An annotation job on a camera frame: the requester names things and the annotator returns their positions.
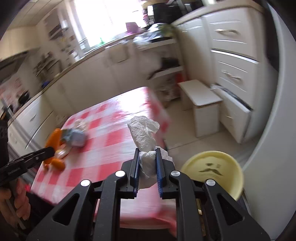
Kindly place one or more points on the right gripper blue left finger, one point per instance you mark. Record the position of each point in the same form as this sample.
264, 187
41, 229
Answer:
134, 171

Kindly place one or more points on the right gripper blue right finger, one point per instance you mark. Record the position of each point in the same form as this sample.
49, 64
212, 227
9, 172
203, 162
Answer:
160, 171

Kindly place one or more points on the white paper towel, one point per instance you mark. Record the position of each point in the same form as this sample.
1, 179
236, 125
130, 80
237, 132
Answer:
143, 130

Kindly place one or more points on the orange peel piece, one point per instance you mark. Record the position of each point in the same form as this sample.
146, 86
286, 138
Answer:
54, 142

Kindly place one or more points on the blue green juice carton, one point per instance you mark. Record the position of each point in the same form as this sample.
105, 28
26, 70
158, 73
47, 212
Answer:
74, 137

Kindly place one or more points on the yellow mustache trash bin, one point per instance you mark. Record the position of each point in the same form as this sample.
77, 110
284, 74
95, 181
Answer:
220, 167

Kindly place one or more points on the white lower kitchen cabinets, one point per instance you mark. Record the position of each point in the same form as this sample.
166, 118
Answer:
111, 72

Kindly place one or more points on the person's left hand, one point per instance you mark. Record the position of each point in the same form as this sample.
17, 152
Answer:
21, 203

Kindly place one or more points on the red checkered tablecloth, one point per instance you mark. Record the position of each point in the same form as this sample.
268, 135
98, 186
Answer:
109, 144

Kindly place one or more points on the black frying pan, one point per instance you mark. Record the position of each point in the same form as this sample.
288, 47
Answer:
24, 97

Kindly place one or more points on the small white step stool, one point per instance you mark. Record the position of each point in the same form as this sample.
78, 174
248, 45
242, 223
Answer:
205, 105

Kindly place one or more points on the white refrigerator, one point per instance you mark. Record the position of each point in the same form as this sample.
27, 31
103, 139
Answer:
270, 171

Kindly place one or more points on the white shelf rack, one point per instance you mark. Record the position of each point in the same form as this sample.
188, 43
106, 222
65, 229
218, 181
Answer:
160, 65

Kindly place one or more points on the white drawer cabinet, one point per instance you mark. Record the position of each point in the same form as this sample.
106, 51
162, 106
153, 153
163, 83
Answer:
225, 45

